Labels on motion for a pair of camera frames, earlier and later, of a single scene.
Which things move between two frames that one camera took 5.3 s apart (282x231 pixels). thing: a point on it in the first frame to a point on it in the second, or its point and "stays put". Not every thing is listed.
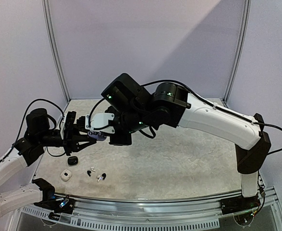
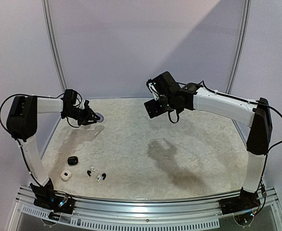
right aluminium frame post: x=241 y=49 stays put
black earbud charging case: x=72 y=160 stays put
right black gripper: x=119 y=138 to x=153 y=109
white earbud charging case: x=66 y=175 stays put
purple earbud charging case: x=97 y=135 to x=101 y=117
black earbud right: x=104 y=175 stays put
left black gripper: x=69 y=139 to x=88 y=115
